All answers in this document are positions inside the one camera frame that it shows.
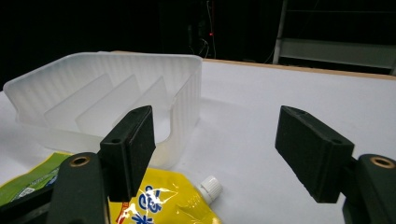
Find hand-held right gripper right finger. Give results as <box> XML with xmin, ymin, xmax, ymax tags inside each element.
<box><xmin>275</xmin><ymin>105</ymin><xmax>396</xmax><ymax>224</ymax></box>

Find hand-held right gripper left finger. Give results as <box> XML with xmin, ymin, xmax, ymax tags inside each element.
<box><xmin>46</xmin><ymin>105</ymin><xmax>157</xmax><ymax>224</ymax></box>

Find yellow spouted pouch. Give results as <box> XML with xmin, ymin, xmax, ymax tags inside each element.
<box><xmin>106</xmin><ymin>167</ymin><xmax>224</xmax><ymax>224</ymax></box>

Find translucent plastic divided storage box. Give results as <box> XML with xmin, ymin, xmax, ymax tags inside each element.
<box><xmin>3</xmin><ymin>50</ymin><xmax>204</xmax><ymax>171</ymax></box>

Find green packet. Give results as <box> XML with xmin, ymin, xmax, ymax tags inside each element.
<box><xmin>0</xmin><ymin>151</ymin><xmax>74</xmax><ymax>208</ymax></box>

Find grey metal shelf rack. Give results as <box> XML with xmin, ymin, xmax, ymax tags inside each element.
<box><xmin>272</xmin><ymin>0</ymin><xmax>396</xmax><ymax>77</ymax></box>

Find dark stand with cables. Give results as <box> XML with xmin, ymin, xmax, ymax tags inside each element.
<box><xmin>185</xmin><ymin>0</ymin><xmax>219</xmax><ymax>60</ymax></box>

